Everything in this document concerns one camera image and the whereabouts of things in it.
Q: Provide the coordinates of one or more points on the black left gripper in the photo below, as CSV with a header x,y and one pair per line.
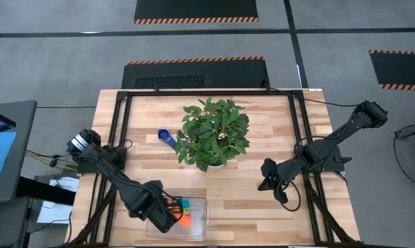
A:
x,y
161,217

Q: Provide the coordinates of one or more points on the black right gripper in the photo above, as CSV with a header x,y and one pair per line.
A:
x,y
280,174

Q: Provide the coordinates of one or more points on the orange measuring cup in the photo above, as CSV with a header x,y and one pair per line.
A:
x,y
185,222

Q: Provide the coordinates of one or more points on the clear plastic basket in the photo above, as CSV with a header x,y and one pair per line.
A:
x,y
197,227

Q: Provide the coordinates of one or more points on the dark blue measuring cup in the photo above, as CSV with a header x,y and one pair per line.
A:
x,y
166,136

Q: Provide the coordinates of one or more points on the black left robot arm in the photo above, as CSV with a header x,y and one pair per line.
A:
x,y
114,175

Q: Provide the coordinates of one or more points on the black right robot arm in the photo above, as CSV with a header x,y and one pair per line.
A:
x,y
331,144

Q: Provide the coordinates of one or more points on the green plant in white pot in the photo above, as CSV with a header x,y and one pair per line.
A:
x,y
211,134

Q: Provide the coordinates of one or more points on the white paper sheets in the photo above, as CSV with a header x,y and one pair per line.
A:
x,y
56,211

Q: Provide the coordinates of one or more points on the black mat with striped edge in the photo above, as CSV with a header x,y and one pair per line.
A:
x,y
228,74
193,8
400,69

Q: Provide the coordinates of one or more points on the black aluminium table frame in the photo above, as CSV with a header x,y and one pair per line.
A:
x,y
211,93

